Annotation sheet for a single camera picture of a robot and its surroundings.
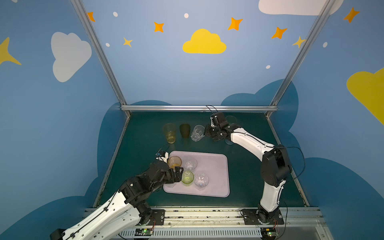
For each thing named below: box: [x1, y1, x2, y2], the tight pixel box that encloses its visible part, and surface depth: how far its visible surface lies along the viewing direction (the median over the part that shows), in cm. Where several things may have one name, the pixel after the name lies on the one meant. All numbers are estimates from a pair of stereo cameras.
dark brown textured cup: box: [179, 123, 191, 139], surface depth 106 cm
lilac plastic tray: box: [163, 150, 230, 198], surface depth 89 cm
